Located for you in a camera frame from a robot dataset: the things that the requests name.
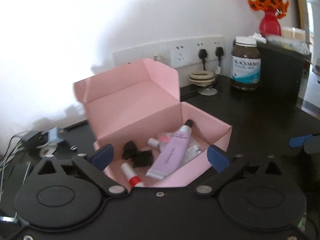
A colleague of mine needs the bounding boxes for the white red lip balm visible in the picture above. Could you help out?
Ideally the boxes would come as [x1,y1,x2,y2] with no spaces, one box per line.
[120,163,145,187]

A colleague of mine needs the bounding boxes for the purple cream tube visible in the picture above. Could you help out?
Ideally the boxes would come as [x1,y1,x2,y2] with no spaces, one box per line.
[146,119,194,180]

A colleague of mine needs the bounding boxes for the small pink cosmetic bottle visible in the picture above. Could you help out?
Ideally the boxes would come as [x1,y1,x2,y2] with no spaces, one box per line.
[147,133,173,153]

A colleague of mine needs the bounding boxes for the pink cardboard box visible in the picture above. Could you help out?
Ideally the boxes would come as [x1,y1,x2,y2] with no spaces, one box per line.
[74,59,232,187]

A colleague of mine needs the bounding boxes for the light blue charger plug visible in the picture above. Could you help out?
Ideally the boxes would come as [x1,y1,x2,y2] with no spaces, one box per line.
[48,127,64,144]

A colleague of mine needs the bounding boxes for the white round disc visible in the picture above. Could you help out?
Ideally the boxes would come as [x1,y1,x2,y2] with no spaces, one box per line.
[39,144,58,158]

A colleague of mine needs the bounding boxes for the black power adapter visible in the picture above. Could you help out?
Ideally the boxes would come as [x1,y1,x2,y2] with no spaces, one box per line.
[20,131,48,150]

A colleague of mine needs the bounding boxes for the brown supplement bottle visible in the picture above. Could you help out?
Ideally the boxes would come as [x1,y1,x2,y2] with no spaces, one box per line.
[231,36,261,90]

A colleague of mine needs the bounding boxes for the black plug right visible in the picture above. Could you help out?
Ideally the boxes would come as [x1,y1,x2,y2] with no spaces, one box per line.
[215,47,224,76]

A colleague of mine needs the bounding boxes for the black plug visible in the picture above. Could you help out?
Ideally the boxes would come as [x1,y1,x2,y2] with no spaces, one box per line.
[198,49,208,71]
[215,47,224,76]

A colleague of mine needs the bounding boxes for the black plug left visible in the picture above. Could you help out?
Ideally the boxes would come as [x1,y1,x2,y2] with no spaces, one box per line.
[198,49,208,71]

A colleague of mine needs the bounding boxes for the red vase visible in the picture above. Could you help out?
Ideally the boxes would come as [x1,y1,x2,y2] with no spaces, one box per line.
[259,8,281,37]

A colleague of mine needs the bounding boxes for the tangled grey cables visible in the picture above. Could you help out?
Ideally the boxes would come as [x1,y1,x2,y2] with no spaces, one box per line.
[0,129,33,205]

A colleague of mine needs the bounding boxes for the white wall socket panel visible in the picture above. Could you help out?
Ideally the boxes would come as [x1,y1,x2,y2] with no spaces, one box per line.
[112,35,225,68]

